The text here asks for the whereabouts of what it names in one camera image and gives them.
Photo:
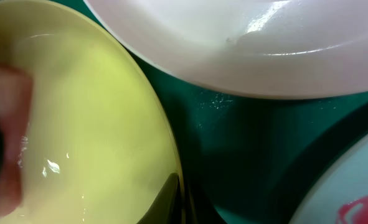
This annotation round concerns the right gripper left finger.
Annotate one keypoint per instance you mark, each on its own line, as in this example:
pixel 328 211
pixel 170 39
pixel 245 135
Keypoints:
pixel 166 208

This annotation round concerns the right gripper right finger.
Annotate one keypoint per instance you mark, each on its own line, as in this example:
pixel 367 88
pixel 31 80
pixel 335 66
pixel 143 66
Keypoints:
pixel 199 209

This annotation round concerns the green rimmed plate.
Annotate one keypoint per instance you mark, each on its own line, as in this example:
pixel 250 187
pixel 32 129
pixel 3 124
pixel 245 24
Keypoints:
pixel 99 147

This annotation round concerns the white plate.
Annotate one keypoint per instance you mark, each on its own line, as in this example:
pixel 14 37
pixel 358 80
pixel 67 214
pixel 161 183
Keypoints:
pixel 292 49

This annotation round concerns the green and pink sponge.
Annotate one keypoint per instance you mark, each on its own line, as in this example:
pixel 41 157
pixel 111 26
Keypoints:
pixel 15 101

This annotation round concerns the teal plastic serving tray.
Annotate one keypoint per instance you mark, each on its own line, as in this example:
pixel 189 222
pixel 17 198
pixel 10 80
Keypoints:
pixel 255 158

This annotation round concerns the light blue plate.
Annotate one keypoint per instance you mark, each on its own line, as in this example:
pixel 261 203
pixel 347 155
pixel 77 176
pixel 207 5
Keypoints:
pixel 341 194

